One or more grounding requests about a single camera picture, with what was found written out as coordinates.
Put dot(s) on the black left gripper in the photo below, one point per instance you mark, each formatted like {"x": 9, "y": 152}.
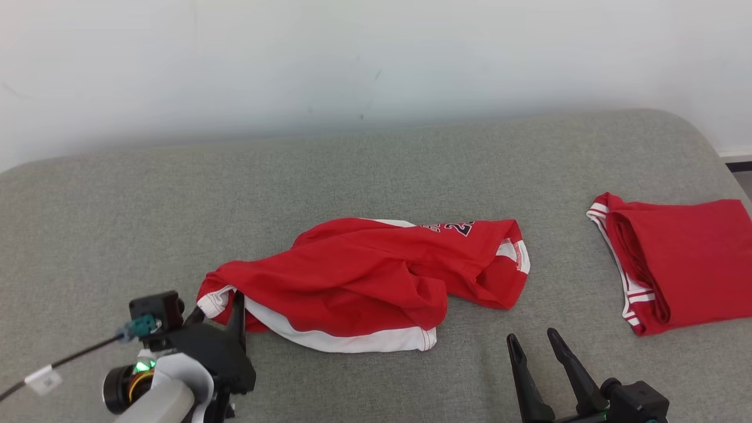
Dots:
{"x": 217, "y": 358}

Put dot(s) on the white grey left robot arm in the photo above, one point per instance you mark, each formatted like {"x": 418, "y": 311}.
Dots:
{"x": 158, "y": 405}

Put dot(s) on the dark wall baseboard strip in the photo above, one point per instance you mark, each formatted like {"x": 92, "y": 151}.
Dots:
{"x": 739, "y": 163}

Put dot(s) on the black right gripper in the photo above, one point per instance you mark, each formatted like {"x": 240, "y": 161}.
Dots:
{"x": 587, "y": 419}

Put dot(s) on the red jersey with white sleeves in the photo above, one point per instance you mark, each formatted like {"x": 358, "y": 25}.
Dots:
{"x": 687, "y": 264}

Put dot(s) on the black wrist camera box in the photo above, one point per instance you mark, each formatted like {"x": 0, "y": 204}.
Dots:
{"x": 640, "y": 405}
{"x": 155, "y": 308}

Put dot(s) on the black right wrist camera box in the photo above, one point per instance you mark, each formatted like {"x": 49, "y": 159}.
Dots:
{"x": 640, "y": 405}

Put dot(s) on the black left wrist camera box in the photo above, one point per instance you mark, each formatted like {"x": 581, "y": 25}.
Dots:
{"x": 155, "y": 308}

